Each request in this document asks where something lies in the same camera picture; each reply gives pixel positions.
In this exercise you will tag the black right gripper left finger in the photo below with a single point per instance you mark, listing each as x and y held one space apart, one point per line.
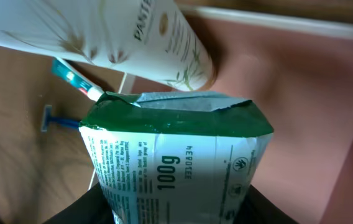
90 208

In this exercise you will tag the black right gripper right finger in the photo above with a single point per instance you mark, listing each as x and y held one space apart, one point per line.
257 209

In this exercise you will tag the green white soap packet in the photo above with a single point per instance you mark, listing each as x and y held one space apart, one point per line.
175 157

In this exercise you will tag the green toothpaste tube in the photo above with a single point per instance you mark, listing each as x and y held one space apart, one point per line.
62 69

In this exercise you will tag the blue disposable razor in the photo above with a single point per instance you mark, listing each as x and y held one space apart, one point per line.
47 119

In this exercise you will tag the white box with pink inside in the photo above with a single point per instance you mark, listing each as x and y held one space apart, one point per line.
300 74

